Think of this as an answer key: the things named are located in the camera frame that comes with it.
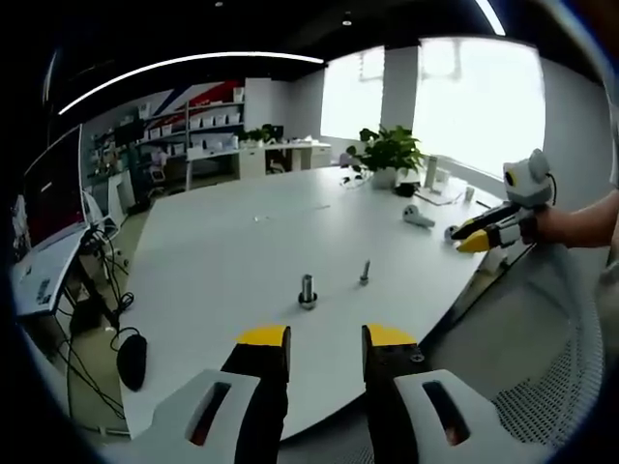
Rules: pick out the thick metal threaded stud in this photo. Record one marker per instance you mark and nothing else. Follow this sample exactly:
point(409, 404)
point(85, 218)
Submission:
point(307, 285)

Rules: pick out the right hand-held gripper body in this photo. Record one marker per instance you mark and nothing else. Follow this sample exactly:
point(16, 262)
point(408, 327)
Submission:
point(529, 181)

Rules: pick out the small green desk plants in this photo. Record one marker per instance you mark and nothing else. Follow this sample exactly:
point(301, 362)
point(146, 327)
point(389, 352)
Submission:
point(256, 135)

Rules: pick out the large computer monitor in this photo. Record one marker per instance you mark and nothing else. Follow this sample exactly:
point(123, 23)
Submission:
point(53, 193)

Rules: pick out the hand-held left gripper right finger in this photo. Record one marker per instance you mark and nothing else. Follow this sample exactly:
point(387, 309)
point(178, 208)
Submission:
point(394, 377)

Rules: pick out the white bottle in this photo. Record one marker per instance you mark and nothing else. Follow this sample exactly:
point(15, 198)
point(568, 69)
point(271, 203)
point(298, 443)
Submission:
point(430, 171)

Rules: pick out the thin metal threaded stud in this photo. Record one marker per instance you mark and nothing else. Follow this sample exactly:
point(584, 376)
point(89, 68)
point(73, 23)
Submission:
point(365, 268)

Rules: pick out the long white cabinet desk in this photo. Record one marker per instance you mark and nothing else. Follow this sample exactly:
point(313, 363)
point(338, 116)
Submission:
point(251, 162)

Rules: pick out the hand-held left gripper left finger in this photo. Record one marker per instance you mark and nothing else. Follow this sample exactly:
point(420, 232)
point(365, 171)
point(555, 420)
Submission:
point(256, 377)

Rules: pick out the green potted plant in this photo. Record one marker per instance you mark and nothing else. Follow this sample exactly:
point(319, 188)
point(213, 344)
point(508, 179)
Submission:
point(389, 150)

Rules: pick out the person's grey shirt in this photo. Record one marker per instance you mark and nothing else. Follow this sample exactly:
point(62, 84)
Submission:
point(610, 280)

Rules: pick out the black oval object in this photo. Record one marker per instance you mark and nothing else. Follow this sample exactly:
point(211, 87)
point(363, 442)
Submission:
point(131, 362)

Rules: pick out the shelf with white bins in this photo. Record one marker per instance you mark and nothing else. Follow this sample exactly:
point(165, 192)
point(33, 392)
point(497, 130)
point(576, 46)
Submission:
point(213, 118)

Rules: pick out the white mesh office chair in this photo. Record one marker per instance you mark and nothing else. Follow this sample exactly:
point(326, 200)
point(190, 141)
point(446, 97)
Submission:
point(522, 314)

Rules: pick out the white standing desk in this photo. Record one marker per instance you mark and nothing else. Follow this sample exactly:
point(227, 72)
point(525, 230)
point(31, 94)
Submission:
point(43, 270)

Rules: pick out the small white cup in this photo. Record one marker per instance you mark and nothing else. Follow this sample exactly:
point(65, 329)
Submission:
point(469, 194)

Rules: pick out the black round device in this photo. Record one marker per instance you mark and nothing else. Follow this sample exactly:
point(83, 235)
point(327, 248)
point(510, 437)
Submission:
point(405, 190)

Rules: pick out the black background monitor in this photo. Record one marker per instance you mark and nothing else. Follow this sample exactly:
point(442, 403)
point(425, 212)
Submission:
point(128, 133)

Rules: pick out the ceiling light strip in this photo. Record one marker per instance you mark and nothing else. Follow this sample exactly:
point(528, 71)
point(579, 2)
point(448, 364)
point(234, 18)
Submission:
point(309, 58)
point(491, 17)

